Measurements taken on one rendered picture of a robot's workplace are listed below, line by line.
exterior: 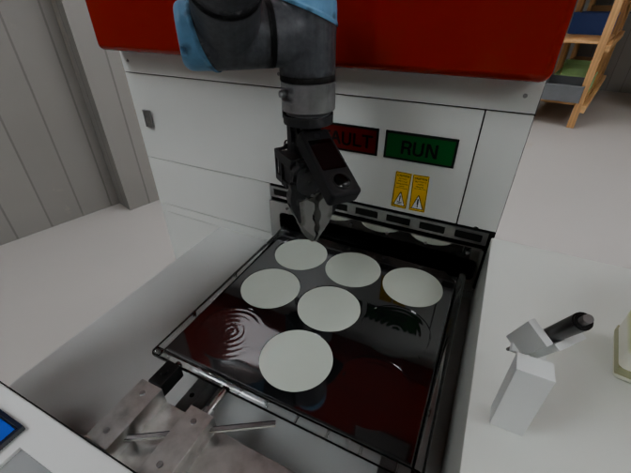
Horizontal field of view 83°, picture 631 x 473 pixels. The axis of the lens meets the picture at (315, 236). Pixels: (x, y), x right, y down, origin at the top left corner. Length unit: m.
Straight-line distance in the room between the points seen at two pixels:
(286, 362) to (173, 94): 0.62
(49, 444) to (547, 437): 0.47
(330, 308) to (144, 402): 0.28
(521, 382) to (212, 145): 0.71
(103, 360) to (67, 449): 0.27
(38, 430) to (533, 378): 0.46
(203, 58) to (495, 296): 0.48
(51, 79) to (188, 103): 2.04
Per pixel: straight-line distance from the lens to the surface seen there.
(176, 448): 0.47
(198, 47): 0.47
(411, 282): 0.64
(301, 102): 0.50
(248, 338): 0.55
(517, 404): 0.39
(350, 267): 0.66
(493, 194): 0.65
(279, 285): 0.62
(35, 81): 2.83
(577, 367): 0.52
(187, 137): 0.89
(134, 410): 0.51
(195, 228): 1.02
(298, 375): 0.50
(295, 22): 0.48
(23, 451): 0.47
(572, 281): 0.64
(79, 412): 0.66
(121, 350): 0.70
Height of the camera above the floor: 1.31
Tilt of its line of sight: 34 degrees down
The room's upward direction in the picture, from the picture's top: straight up
